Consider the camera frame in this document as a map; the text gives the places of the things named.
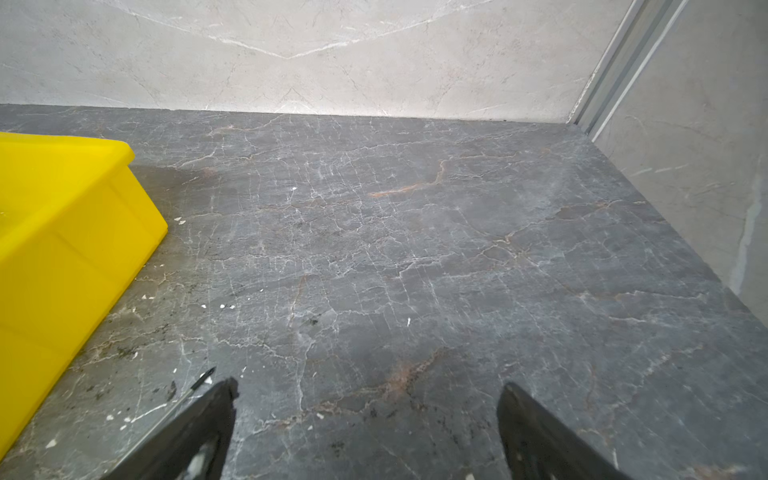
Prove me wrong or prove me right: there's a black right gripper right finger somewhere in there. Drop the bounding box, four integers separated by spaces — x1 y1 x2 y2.
496 382 628 480

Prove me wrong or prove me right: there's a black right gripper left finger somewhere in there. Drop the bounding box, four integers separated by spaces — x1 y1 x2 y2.
104 377 239 479

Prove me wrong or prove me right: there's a yellow plastic bin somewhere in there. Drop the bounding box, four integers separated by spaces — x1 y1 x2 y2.
1 133 168 450

